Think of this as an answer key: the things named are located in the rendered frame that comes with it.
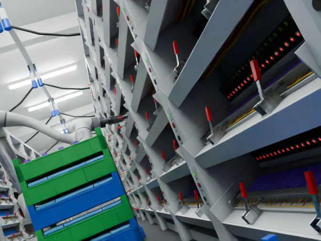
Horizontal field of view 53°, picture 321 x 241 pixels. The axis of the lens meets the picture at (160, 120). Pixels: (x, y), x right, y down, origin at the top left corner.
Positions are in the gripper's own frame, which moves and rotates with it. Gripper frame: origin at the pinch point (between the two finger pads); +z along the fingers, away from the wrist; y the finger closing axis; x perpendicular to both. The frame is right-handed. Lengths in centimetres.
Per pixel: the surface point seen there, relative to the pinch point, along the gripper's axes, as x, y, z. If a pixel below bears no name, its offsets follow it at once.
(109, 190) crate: 51, -110, -25
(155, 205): 63, 13, 6
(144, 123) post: 20, -57, 1
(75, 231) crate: 61, -109, -38
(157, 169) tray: 44, -57, 1
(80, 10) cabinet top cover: -91, 5, -17
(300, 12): 41, -189, -2
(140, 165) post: 33.8, 13.0, 2.2
